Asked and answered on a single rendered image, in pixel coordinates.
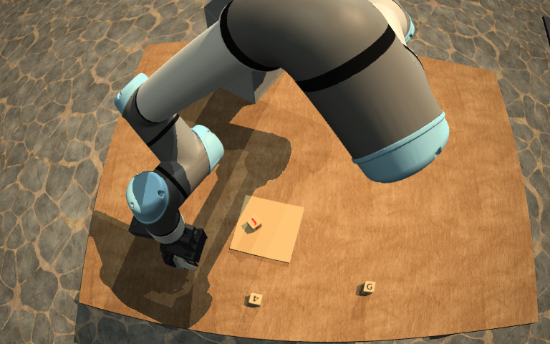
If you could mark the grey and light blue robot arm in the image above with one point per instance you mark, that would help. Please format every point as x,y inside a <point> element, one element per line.
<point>347,56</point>

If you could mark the light orange mat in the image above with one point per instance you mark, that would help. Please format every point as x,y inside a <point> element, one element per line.
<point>276,238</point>

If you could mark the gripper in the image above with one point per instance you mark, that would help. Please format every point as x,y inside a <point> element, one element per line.
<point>178,252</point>

